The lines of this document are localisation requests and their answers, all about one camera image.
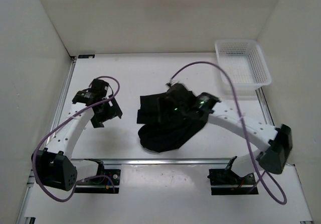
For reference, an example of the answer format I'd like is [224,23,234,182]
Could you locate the black shorts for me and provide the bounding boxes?
[137,93,209,153]

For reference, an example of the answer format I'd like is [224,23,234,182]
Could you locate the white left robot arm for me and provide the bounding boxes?
[35,79,122,191]

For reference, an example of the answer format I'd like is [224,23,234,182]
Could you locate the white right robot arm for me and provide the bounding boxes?
[157,83,293,184]

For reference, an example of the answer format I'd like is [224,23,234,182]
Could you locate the small black corner label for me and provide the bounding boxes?
[78,54,95,59]

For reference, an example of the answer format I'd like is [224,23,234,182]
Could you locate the white perforated plastic basket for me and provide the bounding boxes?
[215,39,272,92]

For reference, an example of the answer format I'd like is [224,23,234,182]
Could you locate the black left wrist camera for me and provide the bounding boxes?
[88,78,109,95]

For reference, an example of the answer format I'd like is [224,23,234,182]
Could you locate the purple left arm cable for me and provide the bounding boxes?
[31,76,121,202]

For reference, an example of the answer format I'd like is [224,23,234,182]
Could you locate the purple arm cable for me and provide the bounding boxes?
[31,76,121,202]
[170,61,288,205]

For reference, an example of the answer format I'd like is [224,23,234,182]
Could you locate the aluminium table edge rail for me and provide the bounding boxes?
[70,158,251,166]

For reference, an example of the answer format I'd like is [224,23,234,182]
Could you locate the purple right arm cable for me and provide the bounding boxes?
[170,61,288,205]

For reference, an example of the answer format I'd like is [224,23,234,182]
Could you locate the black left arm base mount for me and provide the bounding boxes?
[73,159,121,194]

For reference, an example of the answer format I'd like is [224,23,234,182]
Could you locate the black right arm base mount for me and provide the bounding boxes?
[207,156,259,196]

